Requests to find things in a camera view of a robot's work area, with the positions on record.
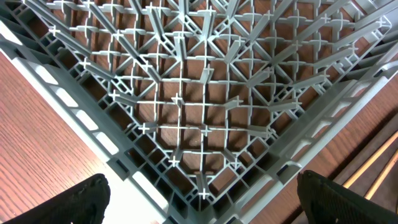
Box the grey plastic dish rack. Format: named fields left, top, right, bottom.
left=1, top=0, right=397, bottom=223

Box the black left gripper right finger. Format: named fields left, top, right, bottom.
left=297, top=170, right=397, bottom=224

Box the dark brown serving tray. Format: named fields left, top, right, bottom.
left=294, top=116, right=397, bottom=223

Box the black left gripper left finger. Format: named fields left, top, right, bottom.
left=4, top=173, right=111, bottom=224

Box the wooden chopstick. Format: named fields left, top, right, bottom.
left=343, top=131, right=397, bottom=189
left=364, top=156, right=397, bottom=200

